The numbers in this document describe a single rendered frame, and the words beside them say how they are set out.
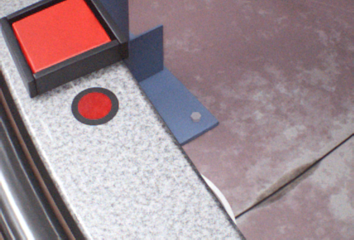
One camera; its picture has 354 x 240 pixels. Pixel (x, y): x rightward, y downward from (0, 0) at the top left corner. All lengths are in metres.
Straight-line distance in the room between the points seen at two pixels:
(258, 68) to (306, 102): 0.15
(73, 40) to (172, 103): 1.17
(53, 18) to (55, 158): 0.11
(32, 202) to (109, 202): 0.05
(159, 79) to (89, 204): 1.29
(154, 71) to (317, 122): 0.38
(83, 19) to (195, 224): 0.17
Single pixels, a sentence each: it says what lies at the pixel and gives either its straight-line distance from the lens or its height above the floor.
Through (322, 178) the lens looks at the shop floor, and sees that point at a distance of 1.60.
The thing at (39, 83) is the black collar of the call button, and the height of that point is 0.93.
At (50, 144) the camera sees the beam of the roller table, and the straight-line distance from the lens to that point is 0.48.
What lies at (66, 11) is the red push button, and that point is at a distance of 0.55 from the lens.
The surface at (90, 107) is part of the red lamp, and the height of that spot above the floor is 0.92.
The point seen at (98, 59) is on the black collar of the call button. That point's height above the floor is 0.93.
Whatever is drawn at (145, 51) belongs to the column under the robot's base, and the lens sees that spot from 1.67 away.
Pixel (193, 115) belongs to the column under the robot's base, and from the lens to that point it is 1.65.
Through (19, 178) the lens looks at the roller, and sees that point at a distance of 0.47.
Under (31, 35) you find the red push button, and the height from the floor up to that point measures 0.93.
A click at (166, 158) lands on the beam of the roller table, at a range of 0.47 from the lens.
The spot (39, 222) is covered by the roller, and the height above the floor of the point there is 0.92.
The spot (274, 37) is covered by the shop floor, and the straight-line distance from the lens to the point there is 1.86.
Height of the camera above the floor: 1.29
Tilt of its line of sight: 50 degrees down
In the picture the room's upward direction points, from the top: straight up
